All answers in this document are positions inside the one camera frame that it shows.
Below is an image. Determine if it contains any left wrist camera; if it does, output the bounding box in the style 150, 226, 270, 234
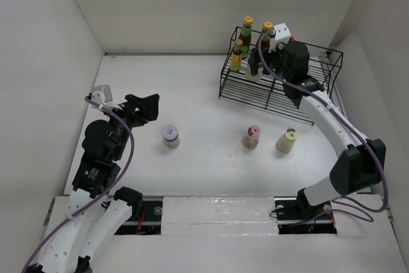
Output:
90, 85, 113, 105

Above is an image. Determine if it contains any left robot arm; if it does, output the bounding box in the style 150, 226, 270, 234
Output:
22, 89, 160, 272

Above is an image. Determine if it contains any black cap spice shaker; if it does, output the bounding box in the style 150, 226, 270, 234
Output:
245, 61, 263, 82

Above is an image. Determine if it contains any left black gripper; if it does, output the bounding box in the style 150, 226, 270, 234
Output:
104, 93, 159, 159

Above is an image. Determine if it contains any yellow cap spice jar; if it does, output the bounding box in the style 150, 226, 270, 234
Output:
276, 129, 298, 153

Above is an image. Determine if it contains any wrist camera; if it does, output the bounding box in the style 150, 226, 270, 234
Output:
90, 85, 113, 105
268, 23, 291, 52

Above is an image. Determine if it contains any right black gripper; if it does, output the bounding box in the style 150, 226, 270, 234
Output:
247, 43, 290, 82

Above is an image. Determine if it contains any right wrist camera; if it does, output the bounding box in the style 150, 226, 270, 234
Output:
268, 23, 291, 52

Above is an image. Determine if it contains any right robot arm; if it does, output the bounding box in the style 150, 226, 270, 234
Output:
251, 40, 388, 224

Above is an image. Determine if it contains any small yellow label bottle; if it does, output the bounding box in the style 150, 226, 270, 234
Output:
229, 39, 243, 72

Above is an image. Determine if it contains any white lid glass jar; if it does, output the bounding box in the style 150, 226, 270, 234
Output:
162, 124, 180, 149

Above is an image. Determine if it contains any pink cap spice jar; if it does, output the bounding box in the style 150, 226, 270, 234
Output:
242, 125, 261, 150

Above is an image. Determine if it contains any green label sauce bottle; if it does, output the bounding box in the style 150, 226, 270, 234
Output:
257, 21, 274, 51
239, 16, 253, 59

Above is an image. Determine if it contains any black wire rack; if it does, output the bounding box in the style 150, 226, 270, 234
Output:
219, 43, 343, 125

